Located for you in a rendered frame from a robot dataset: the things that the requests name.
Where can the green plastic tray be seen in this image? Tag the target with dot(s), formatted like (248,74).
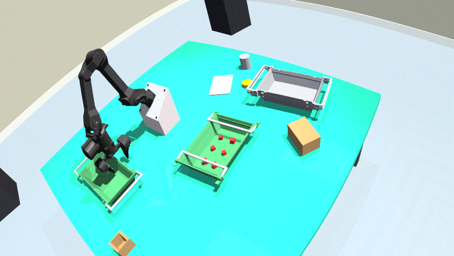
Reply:
(209,136)

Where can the tan rectangular block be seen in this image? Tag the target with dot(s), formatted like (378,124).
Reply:
(304,136)

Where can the brown open-top box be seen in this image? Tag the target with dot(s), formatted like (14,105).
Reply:
(122,244)

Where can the yellow cylinder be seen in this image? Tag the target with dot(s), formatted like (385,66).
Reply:
(246,82)

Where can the white flat sheet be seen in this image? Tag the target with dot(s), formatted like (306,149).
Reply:
(221,85)

